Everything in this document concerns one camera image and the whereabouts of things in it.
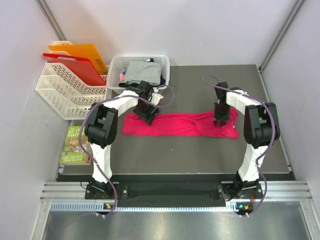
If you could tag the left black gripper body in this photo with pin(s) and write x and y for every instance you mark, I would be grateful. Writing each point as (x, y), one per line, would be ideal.
(143, 111)

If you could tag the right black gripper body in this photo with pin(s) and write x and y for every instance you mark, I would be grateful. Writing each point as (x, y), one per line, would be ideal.
(222, 112)

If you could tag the pink t shirt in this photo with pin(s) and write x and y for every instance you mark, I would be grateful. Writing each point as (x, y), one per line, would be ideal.
(181, 125)

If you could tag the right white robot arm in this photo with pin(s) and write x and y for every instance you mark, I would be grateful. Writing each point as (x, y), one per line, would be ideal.
(260, 130)

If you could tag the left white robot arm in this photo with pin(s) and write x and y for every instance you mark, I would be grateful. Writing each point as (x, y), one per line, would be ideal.
(102, 125)

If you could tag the black t shirt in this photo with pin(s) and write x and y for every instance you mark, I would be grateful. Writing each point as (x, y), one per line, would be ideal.
(162, 80)

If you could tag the white laundry basket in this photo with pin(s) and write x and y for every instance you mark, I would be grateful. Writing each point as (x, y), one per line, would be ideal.
(120, 63)

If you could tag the red folder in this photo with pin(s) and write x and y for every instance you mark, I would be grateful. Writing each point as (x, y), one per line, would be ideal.
(80, 66)

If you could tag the white file organizer rack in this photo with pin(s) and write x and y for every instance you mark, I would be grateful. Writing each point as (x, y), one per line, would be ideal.
(65, 92)

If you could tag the orange folder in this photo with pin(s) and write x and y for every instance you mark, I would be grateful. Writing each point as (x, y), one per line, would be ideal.
(87, 50)

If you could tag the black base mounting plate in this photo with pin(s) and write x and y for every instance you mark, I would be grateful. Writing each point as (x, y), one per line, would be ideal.
(173, 190)

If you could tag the green treehouse book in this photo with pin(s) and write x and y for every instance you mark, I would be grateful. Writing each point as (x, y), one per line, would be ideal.
(72, 153)

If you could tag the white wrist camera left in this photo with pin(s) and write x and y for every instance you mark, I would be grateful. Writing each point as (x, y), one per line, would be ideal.
(156, 97)

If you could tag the aluminium frame rail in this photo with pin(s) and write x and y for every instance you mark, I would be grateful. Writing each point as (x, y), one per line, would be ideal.
(69, 196)

